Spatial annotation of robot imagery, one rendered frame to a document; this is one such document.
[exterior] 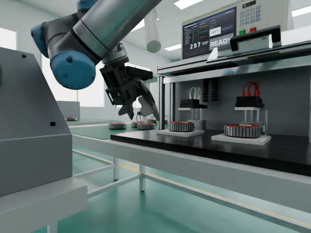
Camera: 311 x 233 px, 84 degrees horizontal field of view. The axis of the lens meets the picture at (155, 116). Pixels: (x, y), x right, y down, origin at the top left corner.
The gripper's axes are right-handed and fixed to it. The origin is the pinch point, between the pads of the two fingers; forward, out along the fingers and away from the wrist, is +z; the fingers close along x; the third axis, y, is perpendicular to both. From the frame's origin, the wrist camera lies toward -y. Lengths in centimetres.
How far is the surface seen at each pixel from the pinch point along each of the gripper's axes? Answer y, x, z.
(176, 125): -12.5, 1.3, 11.2
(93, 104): -216, -447, 99
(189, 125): -15.5, 5.2, 12.9
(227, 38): -47, 15, -11
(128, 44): -448, -447, -23
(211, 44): -46.5, 7.7, -10.8
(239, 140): -9.3, 25.4, 12.9
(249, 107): -22.6, 25.9, 9.1
